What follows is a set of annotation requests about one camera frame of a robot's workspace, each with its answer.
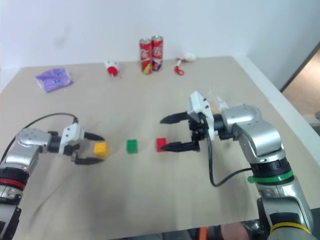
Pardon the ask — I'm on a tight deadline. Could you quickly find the dark rounded shape below table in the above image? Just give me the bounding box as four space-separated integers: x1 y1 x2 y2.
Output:
243 219 262 237

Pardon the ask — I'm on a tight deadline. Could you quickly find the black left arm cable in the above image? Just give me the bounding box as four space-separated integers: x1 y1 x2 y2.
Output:
0 112 79 166

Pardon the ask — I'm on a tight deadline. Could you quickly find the orange strap below table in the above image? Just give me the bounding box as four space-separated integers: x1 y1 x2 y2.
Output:
199 226 210 240

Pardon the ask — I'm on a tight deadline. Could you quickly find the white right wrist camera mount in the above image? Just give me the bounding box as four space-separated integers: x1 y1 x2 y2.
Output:
186 91 217 140

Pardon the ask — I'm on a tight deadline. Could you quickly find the yellow toy brick block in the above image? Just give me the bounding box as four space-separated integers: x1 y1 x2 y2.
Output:
93 141 110 159

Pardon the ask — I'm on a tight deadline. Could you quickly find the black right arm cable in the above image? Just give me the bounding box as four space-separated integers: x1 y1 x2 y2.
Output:
205 132 253 188

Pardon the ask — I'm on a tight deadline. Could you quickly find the red blue cola can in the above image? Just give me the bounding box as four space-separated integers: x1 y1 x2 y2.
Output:
150 35 165 72

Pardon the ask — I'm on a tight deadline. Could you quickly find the white red toy keychain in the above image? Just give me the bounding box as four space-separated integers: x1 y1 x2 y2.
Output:
104 59 122 80

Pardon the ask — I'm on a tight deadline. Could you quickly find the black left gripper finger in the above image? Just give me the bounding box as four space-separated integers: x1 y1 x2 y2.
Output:
74 156 105 166
83 131 105 141

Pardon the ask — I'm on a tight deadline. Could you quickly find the red toy brick block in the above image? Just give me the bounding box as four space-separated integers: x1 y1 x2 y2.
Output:
156 137 168 153

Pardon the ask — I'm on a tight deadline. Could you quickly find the brown wooden door panel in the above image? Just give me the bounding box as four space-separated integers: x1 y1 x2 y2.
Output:
279 46 320 137

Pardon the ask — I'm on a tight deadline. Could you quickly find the green toy brick block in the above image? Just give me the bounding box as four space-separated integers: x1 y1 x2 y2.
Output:
126 139 139 154

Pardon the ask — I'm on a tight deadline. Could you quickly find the clear bag of orange bread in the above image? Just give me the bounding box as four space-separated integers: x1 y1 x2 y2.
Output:
206 88 232 113

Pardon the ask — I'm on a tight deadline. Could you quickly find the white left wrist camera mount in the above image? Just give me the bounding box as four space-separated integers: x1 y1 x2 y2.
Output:
57 123 85 156

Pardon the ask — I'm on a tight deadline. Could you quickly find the beige table cover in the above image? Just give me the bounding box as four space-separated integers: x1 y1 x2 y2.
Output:
0 56 320 230

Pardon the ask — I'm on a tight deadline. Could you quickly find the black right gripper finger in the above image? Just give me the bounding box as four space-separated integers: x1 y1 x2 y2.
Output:
159 111 189 125
161 141 201 153

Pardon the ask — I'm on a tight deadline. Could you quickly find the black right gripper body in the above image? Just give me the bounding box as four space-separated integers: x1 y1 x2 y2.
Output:
187 116 210 152

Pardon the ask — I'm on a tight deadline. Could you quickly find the white plush keychain red strap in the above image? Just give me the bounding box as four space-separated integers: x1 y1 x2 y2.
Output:
173 51 196 76

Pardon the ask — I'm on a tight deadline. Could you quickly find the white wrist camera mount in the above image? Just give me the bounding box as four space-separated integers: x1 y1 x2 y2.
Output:
57 123 85 156
186 91 217 140

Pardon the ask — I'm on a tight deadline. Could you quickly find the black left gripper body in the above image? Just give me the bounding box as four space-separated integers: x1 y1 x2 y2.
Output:
64 142 82 161

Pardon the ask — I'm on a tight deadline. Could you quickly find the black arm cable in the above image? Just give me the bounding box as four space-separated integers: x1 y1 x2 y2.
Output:
0 112 79 166
205 132 253 188

